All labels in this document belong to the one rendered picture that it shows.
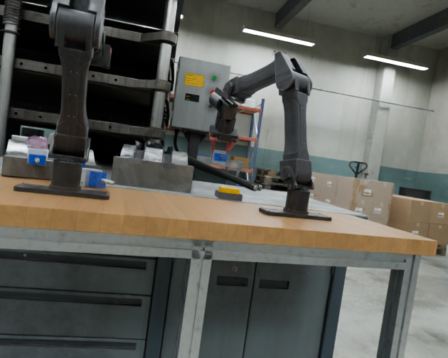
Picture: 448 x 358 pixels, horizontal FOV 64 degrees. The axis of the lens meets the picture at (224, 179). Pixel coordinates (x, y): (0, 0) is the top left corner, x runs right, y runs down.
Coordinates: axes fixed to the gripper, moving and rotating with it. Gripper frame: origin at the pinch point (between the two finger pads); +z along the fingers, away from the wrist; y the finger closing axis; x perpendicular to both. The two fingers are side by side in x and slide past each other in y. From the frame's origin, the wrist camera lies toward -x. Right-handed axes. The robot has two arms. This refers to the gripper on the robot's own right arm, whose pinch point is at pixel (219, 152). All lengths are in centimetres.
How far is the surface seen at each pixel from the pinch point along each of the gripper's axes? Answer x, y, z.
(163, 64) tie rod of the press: -73, 24, -9
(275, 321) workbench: 41, -26, 43
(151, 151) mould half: -10.7, 25.1, 9.4
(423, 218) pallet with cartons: -238, -348, 181
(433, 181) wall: -533, -622, 274
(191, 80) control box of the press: -83, 8, 0
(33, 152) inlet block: 24, 58, -4
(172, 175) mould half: 17.4, 17.1, 2.1
